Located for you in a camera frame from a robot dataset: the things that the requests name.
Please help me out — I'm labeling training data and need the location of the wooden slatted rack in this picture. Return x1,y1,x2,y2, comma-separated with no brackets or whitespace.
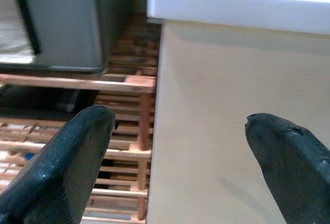
0,15,162,224

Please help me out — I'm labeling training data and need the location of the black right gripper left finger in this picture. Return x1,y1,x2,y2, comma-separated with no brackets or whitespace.
0,105,116,224

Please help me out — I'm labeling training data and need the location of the white fridge door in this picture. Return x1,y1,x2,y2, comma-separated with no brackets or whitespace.
0,0,36,64

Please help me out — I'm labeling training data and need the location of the grey small fridge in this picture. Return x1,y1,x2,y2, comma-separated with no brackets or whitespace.
15,0,136,75

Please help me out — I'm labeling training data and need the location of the plain cream cabinet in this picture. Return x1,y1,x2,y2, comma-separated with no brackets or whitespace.
146,0,330,224

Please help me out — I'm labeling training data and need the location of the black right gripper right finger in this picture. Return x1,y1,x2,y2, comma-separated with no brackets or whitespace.
244,113,330,224

